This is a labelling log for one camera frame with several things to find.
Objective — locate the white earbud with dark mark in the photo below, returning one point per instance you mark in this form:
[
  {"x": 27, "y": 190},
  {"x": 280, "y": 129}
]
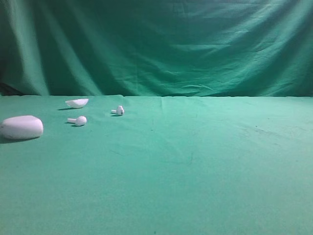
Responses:
[{"x": 119, "y": 111}]

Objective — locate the white earbud near case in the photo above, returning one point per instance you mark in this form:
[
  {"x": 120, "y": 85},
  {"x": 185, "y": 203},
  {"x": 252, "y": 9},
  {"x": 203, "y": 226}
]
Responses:
[{"x": 80, "y": 121}]

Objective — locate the white earbud case lid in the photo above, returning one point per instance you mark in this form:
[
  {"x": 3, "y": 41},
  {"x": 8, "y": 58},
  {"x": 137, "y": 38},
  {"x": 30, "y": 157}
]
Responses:
[{"x": 77, "y": 103}]

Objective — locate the white earbud case body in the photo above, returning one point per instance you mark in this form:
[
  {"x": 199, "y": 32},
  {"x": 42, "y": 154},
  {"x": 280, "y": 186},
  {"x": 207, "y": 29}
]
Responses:
[{"x": 21, "y": 128}]

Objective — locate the green table cloth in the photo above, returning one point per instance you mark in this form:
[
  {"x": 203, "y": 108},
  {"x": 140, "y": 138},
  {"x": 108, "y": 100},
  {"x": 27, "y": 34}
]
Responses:
[{"x": 168, "y": 166}]

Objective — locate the green backdrop cloth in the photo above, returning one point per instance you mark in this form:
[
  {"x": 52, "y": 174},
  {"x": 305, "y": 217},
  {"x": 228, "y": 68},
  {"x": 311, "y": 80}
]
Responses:
[{"x": 156, "y": 47}]

